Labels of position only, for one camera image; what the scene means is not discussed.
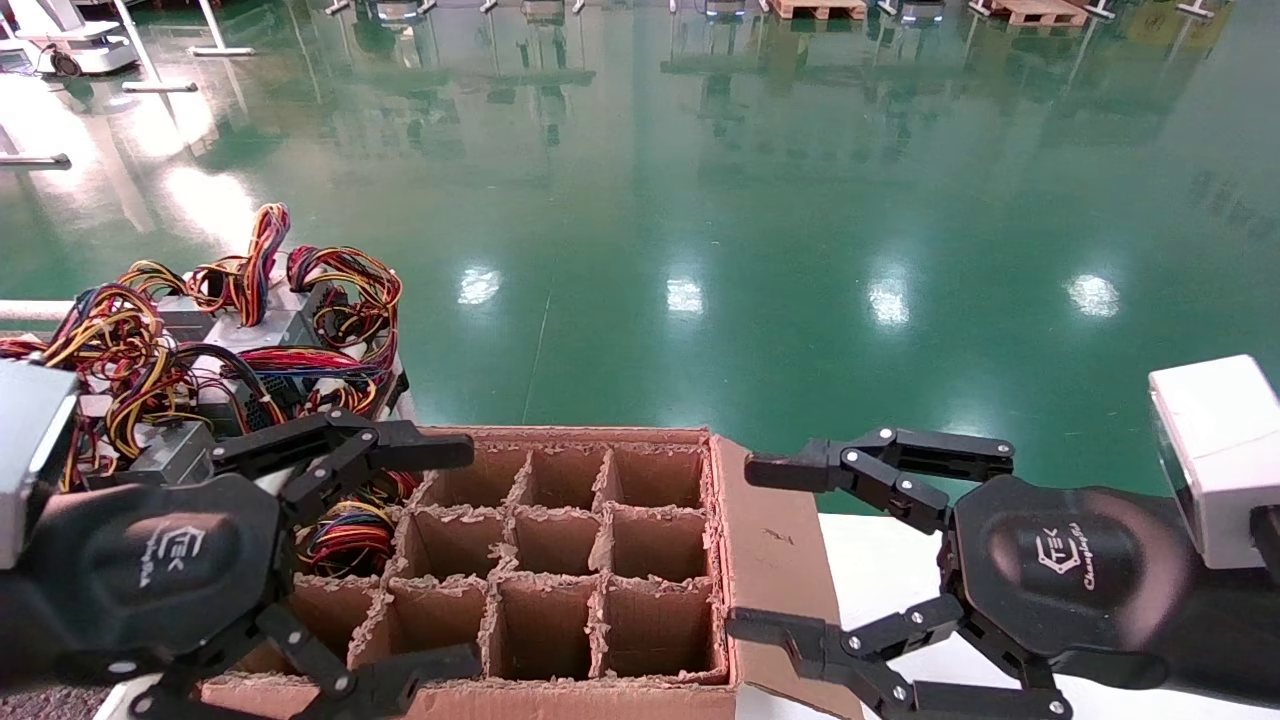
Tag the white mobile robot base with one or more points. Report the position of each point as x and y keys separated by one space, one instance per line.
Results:
x=80 y=45

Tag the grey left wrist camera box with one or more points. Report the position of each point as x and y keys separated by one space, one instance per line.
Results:
x=30 y=450

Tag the grey mobile robot base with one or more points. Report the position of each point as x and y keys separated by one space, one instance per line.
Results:
x=397 y=10
x=725 y=8
x=922 y=10

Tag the white stand leg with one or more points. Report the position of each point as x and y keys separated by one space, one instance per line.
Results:
x=35 y=159
x=1195 y=9
x=160 y=87
x=225 y=50

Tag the wooden pallet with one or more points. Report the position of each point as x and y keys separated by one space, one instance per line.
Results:
x=815 y=10
x=1035 y=12

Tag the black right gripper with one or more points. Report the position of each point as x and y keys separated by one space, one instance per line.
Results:
x=1070 y=570

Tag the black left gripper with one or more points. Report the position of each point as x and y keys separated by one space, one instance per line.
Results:
x=150 y=570

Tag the cardboard box with dividers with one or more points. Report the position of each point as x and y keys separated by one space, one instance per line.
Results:
x=770 y=560

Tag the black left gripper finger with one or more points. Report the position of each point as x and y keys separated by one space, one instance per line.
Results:
x=430 y=450

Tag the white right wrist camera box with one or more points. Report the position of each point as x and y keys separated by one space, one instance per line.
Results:
x=1210 y=450

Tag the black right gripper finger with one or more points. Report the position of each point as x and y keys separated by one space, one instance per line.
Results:
x=780 y=472
x=770 y=628

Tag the grey felt table mat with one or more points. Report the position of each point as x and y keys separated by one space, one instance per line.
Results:
x=50 y=705

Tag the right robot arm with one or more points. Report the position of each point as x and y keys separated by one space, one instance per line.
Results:
x=1235 y=630

